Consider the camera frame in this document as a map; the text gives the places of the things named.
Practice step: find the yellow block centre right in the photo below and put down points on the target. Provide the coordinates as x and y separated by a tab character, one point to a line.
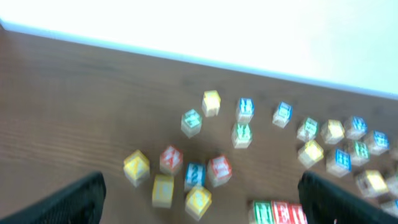
371	184

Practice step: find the blue H block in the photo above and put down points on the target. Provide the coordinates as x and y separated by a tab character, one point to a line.
338	162

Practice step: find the blue l block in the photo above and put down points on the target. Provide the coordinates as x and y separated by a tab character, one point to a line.
282	114
245	110

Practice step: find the green Z block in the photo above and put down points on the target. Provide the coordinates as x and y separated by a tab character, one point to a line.
241	135

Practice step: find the yellow block top left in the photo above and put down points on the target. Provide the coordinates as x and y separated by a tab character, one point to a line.
211	103

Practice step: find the red A block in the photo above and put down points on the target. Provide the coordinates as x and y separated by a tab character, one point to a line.
171	160

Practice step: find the blue L block right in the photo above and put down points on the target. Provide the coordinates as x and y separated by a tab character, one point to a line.
282	114

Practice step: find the blue T block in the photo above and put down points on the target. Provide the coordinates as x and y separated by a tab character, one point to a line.
390	207

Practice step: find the yellow Q block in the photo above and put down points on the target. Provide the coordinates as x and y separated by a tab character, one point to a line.
198	201

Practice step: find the yellow O block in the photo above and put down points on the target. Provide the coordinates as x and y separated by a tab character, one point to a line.
310	153

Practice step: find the red E block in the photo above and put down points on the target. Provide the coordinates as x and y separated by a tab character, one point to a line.
281	212

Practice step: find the red U block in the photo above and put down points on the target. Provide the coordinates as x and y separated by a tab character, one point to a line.
297	214

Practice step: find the blue 5 block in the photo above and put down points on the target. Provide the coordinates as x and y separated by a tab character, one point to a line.
377	142

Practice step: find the red I block left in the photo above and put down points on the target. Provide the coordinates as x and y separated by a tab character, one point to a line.
219	170

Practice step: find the green B block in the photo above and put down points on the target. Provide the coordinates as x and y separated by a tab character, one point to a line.
359	153

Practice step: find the yellow C block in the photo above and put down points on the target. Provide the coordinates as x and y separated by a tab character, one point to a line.
163	189

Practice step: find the yellow K block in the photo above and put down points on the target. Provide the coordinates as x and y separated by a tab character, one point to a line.
136	168

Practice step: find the green N block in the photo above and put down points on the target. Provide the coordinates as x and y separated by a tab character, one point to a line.
260	212

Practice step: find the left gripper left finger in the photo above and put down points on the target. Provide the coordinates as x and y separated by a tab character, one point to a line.
78	203

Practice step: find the green 7 block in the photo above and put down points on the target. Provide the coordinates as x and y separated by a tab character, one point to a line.
191	123

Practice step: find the blue 2 block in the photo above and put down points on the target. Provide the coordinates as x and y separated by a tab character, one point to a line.
195	175

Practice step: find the blue D block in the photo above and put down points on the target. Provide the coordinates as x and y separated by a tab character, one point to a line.
355	127

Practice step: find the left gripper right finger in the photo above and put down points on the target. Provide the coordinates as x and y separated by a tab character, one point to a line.
324	202

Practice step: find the blue L block left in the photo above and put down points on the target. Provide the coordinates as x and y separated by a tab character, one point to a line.
245	110

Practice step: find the green 4 block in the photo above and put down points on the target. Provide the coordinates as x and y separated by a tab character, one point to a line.
308	130

